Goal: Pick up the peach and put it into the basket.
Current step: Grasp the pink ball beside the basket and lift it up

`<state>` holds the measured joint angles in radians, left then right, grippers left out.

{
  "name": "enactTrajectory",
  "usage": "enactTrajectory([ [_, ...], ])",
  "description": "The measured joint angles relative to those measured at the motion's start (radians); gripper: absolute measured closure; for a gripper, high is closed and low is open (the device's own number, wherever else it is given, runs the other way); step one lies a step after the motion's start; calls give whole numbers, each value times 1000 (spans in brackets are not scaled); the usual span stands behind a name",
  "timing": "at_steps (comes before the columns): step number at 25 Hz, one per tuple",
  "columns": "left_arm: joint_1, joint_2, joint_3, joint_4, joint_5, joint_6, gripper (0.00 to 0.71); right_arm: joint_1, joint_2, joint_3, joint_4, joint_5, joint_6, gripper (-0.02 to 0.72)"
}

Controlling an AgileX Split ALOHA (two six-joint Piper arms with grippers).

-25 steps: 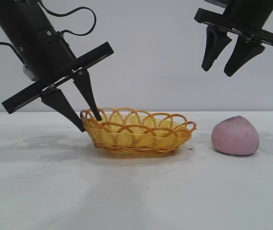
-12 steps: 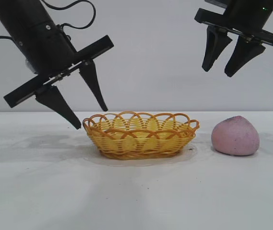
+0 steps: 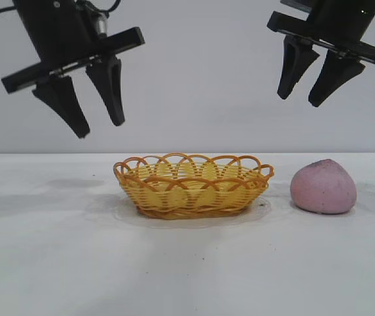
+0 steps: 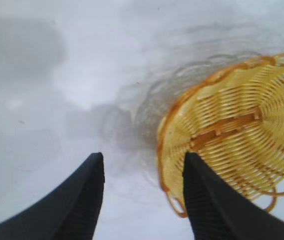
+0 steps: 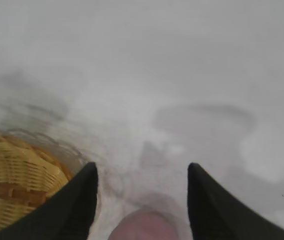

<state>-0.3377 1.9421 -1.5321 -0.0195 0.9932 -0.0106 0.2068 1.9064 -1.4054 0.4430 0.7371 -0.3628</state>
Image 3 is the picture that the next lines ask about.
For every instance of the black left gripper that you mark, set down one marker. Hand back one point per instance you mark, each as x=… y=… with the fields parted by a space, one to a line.
x=62 y=36

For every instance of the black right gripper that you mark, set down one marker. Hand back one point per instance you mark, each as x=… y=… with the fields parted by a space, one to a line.
x=338 y=19

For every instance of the pink peach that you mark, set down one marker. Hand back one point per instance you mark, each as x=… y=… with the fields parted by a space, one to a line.
x=322 y=189

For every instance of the yellow woven wicker basket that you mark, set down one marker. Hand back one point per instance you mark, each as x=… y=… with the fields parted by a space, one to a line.
x=190 y=197

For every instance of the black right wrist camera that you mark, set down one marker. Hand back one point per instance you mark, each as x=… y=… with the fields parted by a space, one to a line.
x=294 y=3

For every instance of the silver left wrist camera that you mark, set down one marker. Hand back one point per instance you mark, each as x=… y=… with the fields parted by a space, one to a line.
x=101 y=24

